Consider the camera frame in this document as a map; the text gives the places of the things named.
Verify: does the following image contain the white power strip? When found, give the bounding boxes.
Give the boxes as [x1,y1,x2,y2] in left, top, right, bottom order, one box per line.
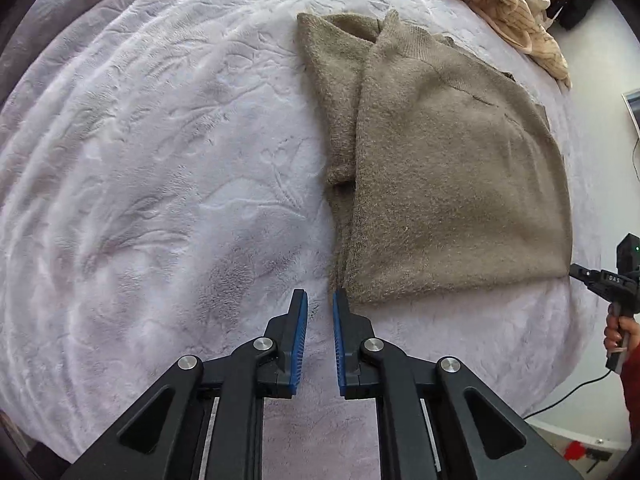
[564,439,615,462]

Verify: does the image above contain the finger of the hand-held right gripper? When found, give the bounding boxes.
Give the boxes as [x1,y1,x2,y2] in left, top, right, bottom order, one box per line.
[568,263,597,288]

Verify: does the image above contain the lavender embossed bed blanket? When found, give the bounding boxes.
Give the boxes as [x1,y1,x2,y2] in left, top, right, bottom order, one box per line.
[0,0,603,467]

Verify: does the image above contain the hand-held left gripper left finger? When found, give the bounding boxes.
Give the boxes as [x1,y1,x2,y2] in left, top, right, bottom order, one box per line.
[60,288,309,480]

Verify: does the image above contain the black power cable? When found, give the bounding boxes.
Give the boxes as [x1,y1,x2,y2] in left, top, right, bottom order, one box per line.
[522,367,615,421]

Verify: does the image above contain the brown knit sweater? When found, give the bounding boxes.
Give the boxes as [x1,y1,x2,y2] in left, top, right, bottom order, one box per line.
[296,9,574,306]

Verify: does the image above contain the person's right hand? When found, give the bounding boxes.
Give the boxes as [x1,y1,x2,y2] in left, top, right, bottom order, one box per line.
[603,310,640,362]

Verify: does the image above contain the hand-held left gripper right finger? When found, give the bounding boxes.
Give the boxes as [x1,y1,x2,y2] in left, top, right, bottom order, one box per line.
[332,288,584,480]

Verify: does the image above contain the white framed panel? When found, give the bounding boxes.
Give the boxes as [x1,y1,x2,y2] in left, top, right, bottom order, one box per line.
[621,88,640,142]

